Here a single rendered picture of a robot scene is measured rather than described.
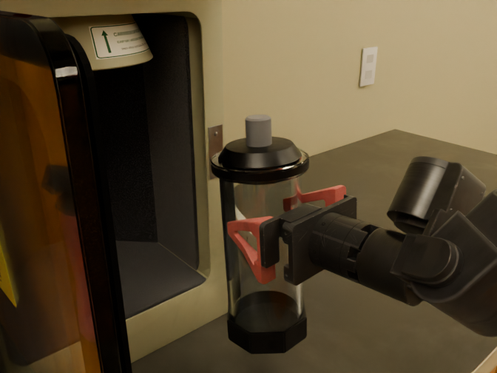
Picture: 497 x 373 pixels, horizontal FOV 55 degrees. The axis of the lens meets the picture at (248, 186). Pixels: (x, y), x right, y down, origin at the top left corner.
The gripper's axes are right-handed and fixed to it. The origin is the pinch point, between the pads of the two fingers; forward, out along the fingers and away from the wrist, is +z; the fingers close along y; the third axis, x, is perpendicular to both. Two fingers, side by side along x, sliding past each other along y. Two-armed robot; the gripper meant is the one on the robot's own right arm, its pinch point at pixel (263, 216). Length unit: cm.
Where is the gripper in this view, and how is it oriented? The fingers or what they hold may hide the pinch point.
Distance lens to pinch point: 54.7
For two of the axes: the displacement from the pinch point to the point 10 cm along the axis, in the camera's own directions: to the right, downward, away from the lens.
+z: -6.8, -2.1, 7.0
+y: -7.3, 2.7, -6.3
